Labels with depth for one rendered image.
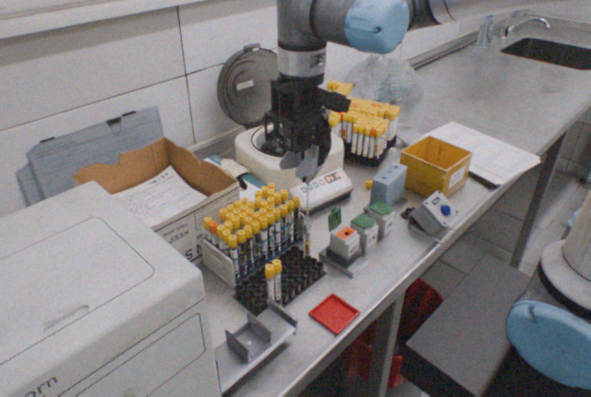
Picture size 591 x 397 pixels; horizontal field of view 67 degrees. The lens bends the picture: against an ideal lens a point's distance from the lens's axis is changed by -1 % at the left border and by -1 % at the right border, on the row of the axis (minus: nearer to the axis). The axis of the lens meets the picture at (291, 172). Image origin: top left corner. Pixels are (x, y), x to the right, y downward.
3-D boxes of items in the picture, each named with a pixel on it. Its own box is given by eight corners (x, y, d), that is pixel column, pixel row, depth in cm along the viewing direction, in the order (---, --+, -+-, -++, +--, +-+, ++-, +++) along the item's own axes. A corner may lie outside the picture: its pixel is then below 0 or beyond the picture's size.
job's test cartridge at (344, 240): (346, 266, 92) (348, 242, 89) (328, 255, 95) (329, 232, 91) (357, 256, 95) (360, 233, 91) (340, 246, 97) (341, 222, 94)
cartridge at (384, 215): (382, 240, 101) (386, 216, 97) (365, 231, 104) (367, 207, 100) (392, 232, 103) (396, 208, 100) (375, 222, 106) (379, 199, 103)
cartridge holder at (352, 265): (353, 278, 91) (354, 265, 89) (318, 258, 96) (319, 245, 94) (367, 264, 94) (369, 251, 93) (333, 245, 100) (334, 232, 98)
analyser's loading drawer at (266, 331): (199, 418, 65) (195, 398, 62) (174, 389, 69) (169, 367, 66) (297, 334, 77) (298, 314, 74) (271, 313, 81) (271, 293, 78)
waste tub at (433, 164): (440, 205, 112) (447, 171, 107) (394, 184, 120) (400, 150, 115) (466, 185, 120) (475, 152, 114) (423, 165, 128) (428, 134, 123)
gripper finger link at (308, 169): (288, 193, 80) (287, 147, 75) (310, 180, 83) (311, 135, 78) (301, 200, 78) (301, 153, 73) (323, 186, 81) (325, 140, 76)
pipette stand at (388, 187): (388, 222, 106) (393, 186, 101) (362, 210, 110) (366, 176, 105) (407, 202, 113) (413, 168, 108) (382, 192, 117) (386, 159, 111)
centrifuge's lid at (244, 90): (218, 53, 110) (203, 49, 116) (232, 147, 121) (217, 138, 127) (289, 38, 121) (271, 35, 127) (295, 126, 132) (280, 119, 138)
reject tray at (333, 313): (336, 336, 79) (337, 333, 79) (307, 315, 83) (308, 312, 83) (360, 314, 83) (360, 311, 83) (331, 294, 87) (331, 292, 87)
